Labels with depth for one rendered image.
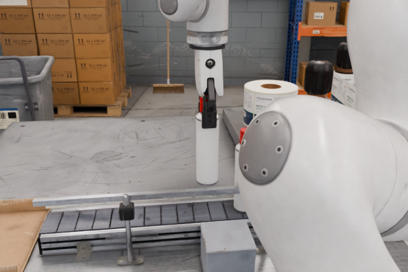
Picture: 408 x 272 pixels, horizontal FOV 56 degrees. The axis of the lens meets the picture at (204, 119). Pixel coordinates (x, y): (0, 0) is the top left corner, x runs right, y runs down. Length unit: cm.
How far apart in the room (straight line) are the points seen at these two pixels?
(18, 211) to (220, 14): 73
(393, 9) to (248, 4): 494
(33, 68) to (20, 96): 74
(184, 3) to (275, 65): 480
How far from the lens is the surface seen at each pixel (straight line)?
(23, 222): 109
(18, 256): 98
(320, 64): 117
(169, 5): 71
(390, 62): 42
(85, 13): 412
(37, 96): 287
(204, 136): 84
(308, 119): 32
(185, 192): 87
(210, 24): 76
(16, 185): 129
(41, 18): 426
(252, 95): 142
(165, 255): 91
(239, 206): 94
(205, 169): 87
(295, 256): 35
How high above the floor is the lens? 140
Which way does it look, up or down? 20 degrees down
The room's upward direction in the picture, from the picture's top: straight up
